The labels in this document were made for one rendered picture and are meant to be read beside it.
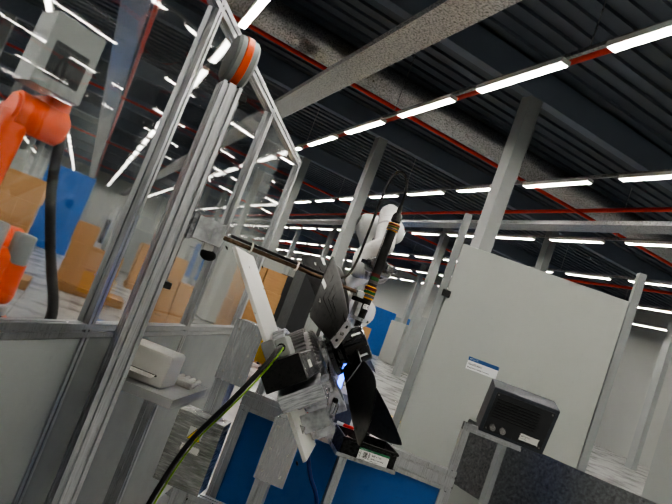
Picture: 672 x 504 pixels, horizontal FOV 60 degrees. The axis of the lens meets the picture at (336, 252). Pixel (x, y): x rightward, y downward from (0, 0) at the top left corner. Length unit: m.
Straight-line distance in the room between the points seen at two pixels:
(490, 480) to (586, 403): 0.82
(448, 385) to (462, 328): 0.37
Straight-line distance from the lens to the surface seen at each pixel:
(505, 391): 2.39
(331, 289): 1.74
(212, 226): 1.76
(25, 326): 1.56
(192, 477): 1.91
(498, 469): 3.72
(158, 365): 1.94
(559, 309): 4.00
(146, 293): 1.73
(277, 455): 1.93
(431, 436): 3.91
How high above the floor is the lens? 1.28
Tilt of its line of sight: 6 degrees up
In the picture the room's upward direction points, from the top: 21 degrees clockwise
